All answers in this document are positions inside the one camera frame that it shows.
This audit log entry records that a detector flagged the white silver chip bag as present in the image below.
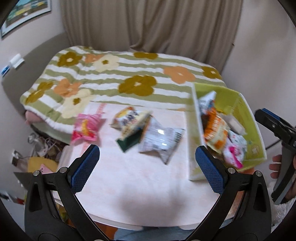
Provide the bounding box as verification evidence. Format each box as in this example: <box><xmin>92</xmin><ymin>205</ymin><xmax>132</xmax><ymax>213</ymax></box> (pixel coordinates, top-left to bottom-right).
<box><xmin>138</xmin><ymin>115</ymin><xmax>185</xmax><ymax>165</ymax></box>

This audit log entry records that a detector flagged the beige curtain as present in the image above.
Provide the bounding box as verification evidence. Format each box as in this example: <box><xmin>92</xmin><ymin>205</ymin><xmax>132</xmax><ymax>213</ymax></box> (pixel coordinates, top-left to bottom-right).
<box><xmin>60</xmin><ymin>1</ymin><xmax>243</xmax><ymax>71</ymax></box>

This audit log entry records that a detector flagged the white orange snack bag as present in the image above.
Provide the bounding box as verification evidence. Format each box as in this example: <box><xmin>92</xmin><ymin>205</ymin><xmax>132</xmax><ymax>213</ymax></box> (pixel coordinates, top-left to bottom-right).
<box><xmin>110</xmin><ymin>106</ymin><xmax>152</xmax><ymax>141</ymax></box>

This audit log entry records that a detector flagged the grey laptop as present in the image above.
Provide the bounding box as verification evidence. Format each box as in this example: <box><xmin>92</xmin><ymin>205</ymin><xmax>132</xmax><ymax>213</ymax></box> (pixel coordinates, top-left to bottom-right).
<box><xmin>14</xmin><ymin>172</ymin><xmax>33</xmax><ymax>190</ymax></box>

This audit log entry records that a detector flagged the beige wrapped snack bar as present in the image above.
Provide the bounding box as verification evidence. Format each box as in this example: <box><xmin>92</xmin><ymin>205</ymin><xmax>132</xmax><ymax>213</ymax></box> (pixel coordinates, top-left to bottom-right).
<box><xmin>224</xmin><ymin>115</ymin><xmax>246</xmax><ymax>136</ymax></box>

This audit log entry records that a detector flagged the dark green snack packet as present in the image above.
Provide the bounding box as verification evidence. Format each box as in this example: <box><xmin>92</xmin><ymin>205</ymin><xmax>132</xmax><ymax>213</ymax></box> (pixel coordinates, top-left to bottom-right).
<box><xmin>116</xmin><ymin>129</ymin><xmax>143</xmax><ymax>153</ymax></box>

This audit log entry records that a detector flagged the floral striped green blanket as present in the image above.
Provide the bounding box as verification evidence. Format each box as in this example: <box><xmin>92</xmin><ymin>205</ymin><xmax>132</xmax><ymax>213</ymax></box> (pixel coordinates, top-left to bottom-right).
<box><xmin>20</xmin><ymin>46</ymin><xmax>224</xmax><ymax>134</ymax></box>

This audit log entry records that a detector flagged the person right hand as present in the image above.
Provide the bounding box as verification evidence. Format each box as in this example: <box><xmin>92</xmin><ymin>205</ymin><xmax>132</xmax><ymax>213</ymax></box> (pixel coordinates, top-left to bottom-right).
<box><xmin>268</xmin><ymin>154</ymin><xmax>296</xmax><ymax>201</ymax></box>

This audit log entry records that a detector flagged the framed wall picture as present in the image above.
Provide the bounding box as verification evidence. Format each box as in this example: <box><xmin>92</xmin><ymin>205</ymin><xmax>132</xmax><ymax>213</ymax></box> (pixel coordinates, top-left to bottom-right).
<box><xmin>1</xmin><ymin>0</ymin><xmax>51</xmax><ymax>38</ymax></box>

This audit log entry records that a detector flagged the orange cream cake snack bag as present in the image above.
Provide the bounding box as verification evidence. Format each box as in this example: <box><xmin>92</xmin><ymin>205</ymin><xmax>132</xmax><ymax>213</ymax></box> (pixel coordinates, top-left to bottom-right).
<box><xmin>204</xmin><ymin>108</ymin><xmax>229</xmax><ymax>154</ymax></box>

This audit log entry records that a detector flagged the pink smartphone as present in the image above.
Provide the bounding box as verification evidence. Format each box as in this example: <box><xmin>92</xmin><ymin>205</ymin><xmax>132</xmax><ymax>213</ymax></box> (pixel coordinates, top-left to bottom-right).
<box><xmin>39</xmin><ymin>164</ymin><xmax>53</xmax><ymax>174</ymax></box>

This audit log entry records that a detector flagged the green cardboard box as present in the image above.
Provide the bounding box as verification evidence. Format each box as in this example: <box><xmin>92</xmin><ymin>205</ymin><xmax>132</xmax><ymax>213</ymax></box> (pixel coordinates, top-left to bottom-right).
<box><xmin>186</xmin><ymin>83</ymin><xmax>267</xmax><ymax>181</ymax></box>

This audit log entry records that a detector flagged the white pink snack packet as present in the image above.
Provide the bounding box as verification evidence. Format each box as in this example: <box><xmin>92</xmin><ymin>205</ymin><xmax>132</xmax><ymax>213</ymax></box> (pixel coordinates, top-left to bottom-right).
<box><xmin>222</xmin><ymin>138</ymin><xmax>244</xmax><ymax>169</ymax></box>

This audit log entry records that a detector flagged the white grey printed snack packet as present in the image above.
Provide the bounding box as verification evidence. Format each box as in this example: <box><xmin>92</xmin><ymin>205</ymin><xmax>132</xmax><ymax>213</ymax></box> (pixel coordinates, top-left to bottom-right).
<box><xmin>228</xmin><ymin>130</ymin><xmax>247</xmax><ymax>153</ymax></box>

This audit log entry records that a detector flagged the pink yellow snack bag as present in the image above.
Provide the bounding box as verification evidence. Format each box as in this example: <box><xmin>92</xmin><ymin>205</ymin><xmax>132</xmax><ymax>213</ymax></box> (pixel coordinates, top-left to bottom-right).
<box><xmin>71</xmin><ymin>113</ymin><xmax>103</xmax><ymax>144</ymax></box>

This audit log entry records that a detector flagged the blue red white snack packet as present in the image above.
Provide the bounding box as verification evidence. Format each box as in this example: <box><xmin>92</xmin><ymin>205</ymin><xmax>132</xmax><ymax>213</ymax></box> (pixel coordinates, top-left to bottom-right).
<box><xmin>198</xmin><ymin>91</ymin><xmax>216</xmax><ymax>114</ymax></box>

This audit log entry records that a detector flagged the pink pillow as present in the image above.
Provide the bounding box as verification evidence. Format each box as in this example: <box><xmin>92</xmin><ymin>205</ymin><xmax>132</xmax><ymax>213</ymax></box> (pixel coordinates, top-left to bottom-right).
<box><xmin>25</xmin><ymin>110</ymin><xmax>43</xmax><ymax>125</ymax></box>

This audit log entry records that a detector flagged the white wall switch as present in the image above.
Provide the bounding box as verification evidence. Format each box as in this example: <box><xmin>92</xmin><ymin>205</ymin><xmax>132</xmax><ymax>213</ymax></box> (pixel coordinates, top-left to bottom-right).
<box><xmin>10</xmin><ymin>54</ymin><xmax>25</xmax><ymax>69</ymax></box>

